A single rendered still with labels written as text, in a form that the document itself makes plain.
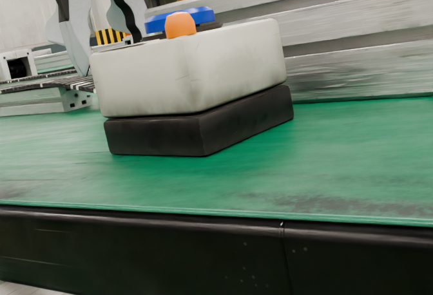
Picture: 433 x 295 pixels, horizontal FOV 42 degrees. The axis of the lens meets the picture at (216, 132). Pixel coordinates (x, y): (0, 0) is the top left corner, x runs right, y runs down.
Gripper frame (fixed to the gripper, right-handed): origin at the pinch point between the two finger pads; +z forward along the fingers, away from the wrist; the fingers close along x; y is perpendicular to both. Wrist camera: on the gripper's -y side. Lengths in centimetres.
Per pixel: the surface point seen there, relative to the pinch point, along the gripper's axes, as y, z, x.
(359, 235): -38.2, 5.2, 22.4
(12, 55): 81, -3, -32
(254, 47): -27.1, 0.2, 11.8
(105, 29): 639, -24, -483
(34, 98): 14.5, 2.9, 2.1
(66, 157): -15.6, 4.8, 17.6
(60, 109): 9.5, 4.5, 2.1
